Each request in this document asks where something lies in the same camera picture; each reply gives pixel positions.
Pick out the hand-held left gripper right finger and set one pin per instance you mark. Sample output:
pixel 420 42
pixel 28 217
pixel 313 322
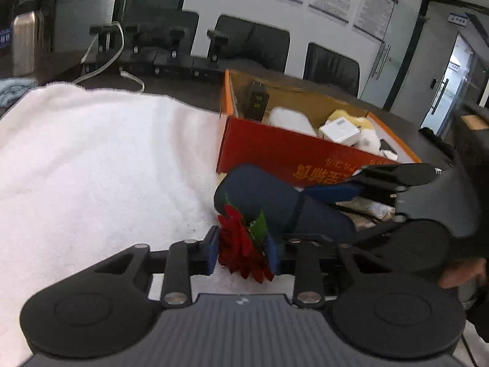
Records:
pixel 272 254

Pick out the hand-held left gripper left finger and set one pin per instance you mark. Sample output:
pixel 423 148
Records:
pixel 209 254

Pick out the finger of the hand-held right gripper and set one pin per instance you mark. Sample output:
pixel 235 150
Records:
pixel 336 193
pixel 397 174

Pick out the red artificial flower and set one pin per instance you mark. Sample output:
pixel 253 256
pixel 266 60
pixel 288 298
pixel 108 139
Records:
pixel 238 244

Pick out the orange cardboard box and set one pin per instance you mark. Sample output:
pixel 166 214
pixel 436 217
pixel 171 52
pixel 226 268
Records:
pixel 267 149

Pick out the dark desktop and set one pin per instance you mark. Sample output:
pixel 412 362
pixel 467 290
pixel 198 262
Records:
pixel 183 88

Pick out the person's right hand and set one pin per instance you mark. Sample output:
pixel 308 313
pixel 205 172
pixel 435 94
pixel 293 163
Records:
pixel 460 275

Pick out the crumpled snack packet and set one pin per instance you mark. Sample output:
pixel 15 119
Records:
pixel 366 211

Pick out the white rounded object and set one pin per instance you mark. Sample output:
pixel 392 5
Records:
pixel 368 143

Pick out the white square charger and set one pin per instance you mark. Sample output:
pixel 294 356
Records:
pixel 339 132

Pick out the white flat box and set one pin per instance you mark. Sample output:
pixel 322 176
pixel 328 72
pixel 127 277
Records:
pixel 292 120

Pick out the glass door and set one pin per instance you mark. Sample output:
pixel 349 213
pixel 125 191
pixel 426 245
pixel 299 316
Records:
pixel 454 84

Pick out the black power adapter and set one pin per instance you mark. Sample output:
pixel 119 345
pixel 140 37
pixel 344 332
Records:
pixel 256 101

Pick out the black office chair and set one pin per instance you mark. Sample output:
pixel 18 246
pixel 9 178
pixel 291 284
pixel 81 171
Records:
pixel 252 42
pixel 164 26
pixel 332 68

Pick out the white towel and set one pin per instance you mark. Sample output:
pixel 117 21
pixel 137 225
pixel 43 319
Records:
pixel 95 160

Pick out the blue door sign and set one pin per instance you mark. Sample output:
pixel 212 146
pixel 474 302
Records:
pixel 457 20

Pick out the blue cloth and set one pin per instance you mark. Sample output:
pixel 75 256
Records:
pixel 15 90

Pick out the steel thermos jug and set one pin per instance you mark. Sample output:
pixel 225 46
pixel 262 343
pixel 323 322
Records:
pixel 26 42

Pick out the blue wall sign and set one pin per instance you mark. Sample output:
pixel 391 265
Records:
pixel 4 38

